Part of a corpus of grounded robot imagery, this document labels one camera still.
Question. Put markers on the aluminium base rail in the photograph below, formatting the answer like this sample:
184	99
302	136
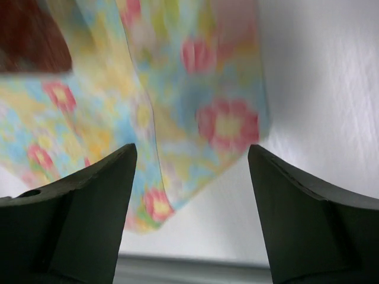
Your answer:
133	269

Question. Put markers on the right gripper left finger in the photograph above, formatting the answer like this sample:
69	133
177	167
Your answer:
69	231

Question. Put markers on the red plaid skirt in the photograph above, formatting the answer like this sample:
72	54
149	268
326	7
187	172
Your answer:
31	41

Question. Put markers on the pastel floral cloth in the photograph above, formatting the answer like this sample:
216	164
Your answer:
181	80

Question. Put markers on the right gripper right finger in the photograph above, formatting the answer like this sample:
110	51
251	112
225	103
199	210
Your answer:
314	231

